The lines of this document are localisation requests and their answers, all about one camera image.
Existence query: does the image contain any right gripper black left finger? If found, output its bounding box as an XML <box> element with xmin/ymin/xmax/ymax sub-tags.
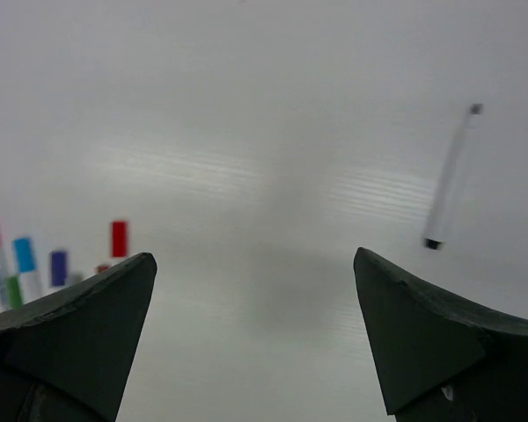
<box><xmin>0</xmin><ymin>252</ymin><xmax>157</xmax><ymax>421</ymax></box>

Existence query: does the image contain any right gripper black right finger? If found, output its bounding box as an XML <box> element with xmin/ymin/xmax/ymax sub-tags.
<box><xmin>354</xmin><ymin>248</ymin><xmax>528</xmax><ymax>421</ymax></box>

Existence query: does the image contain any green cap marker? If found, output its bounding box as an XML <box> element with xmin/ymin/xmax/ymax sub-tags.
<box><xmin>4</xmin><ymin>275</ymin><xmax>24</xmax><ymax>309</ymax></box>

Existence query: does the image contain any grey cap marker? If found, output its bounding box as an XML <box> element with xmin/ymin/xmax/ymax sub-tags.
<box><xmin>65</xmin><ymin>273</ymin><xmax>84</xmax><ymax>287</ymax></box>

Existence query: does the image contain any purple cap marker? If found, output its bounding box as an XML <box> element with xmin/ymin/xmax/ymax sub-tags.
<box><xmin>49</xmin><ymin>250</ymin><xmax>69</xmax><ymax>287</ymax></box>

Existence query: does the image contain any blue cap marker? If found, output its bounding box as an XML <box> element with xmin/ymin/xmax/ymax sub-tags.
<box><xmin>12</xmin><ymin>236</ymin><xmax>43</xmax><ymax>303</ymax></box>

